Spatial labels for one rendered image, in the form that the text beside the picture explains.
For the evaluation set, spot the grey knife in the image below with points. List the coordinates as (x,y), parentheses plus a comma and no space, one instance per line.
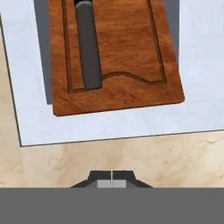
(89,46)

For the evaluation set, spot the brown wooden cutting board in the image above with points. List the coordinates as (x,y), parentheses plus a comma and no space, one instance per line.
(128,49)

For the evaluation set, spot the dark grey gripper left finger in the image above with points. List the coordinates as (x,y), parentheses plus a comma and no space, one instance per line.
(100,177)

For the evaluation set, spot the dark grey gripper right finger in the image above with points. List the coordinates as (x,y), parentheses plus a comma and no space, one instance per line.
(124,177)

